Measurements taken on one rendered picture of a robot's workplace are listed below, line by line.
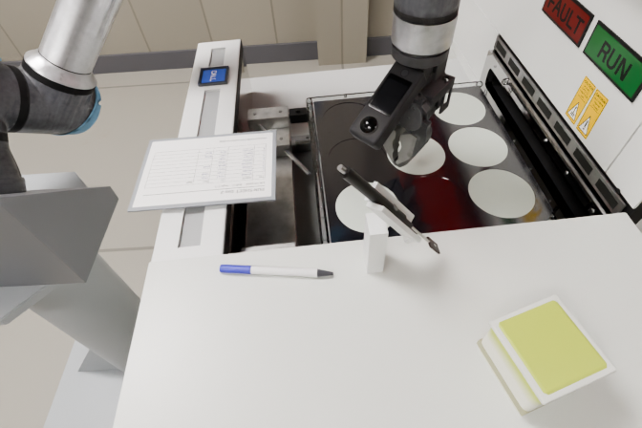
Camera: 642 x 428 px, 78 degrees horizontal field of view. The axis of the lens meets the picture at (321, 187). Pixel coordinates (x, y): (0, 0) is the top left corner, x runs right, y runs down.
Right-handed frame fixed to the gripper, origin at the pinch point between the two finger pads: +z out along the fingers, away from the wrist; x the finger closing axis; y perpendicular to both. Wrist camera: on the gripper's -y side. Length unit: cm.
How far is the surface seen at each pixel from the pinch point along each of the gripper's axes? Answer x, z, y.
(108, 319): 40, 38, -49
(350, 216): 0.4, 3.2, -11.3
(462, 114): -0.9, 3.2, 21.4
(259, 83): 48, 11, 11
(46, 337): 92, 93, -73
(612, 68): -19.6, -15.9, 18.0
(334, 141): 13.2, 3.2, 0.1
